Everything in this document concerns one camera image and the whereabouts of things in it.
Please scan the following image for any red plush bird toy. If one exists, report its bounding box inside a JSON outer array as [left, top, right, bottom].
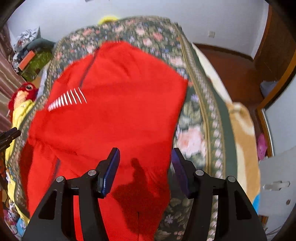
[[8, 83, 39, 111]]

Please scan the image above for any yellow foam ring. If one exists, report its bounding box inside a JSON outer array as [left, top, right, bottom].
[[98, 15, 120, 25]]

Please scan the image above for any beige orange blanket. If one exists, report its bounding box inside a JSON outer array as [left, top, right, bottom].
[[192, 45, 260, 205]]

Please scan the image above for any pile of clutter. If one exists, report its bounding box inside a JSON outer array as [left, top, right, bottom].
[[13, 27, 41, 61]]

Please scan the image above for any floral bedspread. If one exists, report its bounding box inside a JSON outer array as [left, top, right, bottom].
[[7, 15, 239, 241]]

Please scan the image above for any brown wooden door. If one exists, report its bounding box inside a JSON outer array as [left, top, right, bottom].
[[254, 5, 295, 111]]

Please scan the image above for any white wall socket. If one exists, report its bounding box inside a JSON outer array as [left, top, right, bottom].
[[208, 31, 215, 38]]

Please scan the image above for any red zip jacket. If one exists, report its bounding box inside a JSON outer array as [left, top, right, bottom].
[[20, 42, 188, 240]]

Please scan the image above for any yellow garment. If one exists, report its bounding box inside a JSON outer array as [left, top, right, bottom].
[[5, 100, 35, 224]]

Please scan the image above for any striped red curtain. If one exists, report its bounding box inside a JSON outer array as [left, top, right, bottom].
[[0, 25, 25, 132]]

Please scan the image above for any orange box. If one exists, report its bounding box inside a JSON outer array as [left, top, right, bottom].
[[18, 50, 36, 71]]

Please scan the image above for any grey pillow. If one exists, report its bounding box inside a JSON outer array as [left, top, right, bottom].
[[26, 38, 55, 51]]

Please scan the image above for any green patterned box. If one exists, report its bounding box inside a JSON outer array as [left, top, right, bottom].
[[21, 50, 52, 82]]

